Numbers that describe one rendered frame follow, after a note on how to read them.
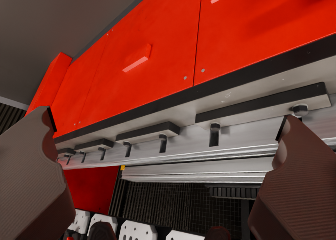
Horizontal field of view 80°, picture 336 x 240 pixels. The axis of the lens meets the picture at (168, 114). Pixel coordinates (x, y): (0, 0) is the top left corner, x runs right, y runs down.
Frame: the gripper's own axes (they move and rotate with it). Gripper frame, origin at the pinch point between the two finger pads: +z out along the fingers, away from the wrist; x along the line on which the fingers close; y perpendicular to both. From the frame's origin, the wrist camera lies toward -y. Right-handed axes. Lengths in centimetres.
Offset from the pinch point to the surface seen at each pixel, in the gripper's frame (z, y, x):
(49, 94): 134, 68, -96
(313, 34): 28.5, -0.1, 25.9
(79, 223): 36, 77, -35
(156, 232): 21, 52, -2
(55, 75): 148, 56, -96
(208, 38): 50, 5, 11
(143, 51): 69, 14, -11
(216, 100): 33.6, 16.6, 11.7
